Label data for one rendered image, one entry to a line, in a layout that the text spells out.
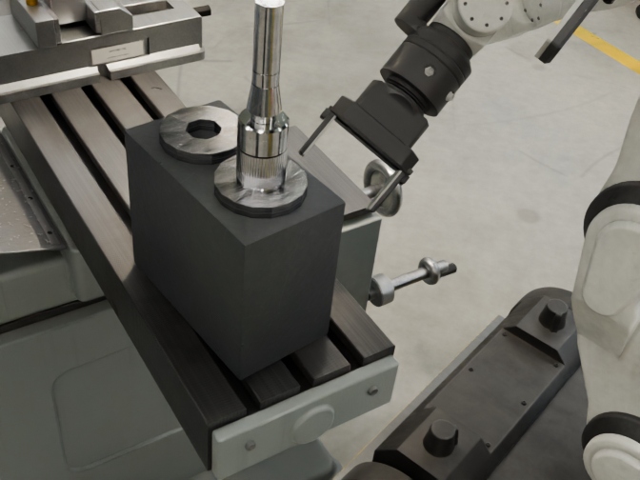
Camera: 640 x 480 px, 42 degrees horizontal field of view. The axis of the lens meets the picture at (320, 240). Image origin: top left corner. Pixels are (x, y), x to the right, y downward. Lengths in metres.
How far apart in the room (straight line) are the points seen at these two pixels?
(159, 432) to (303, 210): 0.84
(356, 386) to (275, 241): 0.22
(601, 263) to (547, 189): 1.88
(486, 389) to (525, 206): 1.48
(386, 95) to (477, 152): 2.02
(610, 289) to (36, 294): 0.75
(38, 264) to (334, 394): 0.48
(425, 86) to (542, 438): 0.64
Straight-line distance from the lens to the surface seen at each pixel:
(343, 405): 0.92
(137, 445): 1.55
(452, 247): 2.56
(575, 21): 0.46
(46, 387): 1.34
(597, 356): 1.19
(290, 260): 0.80
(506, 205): 2.78
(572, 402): 1.45
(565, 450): 1.38
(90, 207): 1.10
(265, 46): 0.72
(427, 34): 1.01
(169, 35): 1.38
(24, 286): 1.20
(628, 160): 1.02
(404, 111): 1.00
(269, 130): 0.75
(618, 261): 1.03
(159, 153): 0.86
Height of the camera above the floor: 1.62
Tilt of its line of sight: 40 degrees down
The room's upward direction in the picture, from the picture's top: 7 degrees clockwise
